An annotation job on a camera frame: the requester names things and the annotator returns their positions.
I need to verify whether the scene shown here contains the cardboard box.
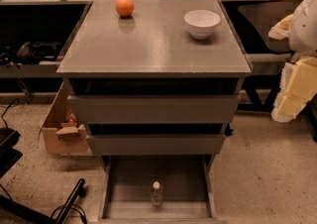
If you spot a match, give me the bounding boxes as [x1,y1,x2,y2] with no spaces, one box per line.
[41,84,89,155]

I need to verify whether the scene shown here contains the orange fruit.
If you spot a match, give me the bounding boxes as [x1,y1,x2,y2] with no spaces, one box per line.
[115,0,135,17]

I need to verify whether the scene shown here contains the white ceramic bowl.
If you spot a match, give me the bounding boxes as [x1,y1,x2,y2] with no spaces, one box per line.
[184,10,221,40]

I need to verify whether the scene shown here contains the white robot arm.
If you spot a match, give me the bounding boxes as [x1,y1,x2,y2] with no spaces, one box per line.
[268,0,317,123]

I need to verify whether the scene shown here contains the clear plastic water bottle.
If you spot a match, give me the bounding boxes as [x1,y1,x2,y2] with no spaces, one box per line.
[150,180,162,207]

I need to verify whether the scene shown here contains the bottom open grey drawer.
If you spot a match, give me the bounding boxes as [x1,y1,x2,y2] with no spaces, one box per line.
[98,156,227,224]

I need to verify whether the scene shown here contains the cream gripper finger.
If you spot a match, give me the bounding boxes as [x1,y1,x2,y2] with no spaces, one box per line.
[268,14,293,40]
[271,56,317,123]

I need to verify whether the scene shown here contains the black office chair base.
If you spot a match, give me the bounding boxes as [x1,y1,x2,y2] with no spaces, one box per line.
[0,128,88,224]

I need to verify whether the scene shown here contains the top grey drawer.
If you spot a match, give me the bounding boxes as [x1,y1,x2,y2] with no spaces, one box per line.
[68,95,240,124]

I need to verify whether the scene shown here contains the black headphones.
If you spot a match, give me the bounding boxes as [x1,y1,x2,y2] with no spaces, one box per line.
[16,42,62,64]

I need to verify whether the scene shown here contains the grey drawer cabinet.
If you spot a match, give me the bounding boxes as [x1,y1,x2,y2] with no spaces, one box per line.
[55,0,255,224]

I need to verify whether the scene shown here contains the middle grey drawer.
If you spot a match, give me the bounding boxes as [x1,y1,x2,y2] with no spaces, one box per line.
[87,134,225,156]

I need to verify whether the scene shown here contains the black cable on floor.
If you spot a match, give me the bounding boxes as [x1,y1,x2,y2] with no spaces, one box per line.
[0,97,21,129]

